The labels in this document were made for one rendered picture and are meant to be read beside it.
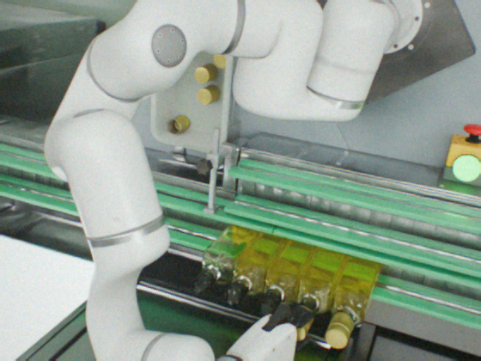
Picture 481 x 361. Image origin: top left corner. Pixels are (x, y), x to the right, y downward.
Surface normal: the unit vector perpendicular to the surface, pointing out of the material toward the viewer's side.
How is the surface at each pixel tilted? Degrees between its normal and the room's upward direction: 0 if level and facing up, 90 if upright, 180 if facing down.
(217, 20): 74
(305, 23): 54
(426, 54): 1
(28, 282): 90
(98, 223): 4
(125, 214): 46
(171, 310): 90
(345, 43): 5
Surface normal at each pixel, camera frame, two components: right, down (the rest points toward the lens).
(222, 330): 0.09, -0.91
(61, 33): 0.93, 0.22
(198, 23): 0.82, 0.16
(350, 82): 0.14, 0.49
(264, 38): 0.40, 0.64
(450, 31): -0.37, 0.34
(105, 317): 0.66, 0.21
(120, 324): 0.76, -0.04
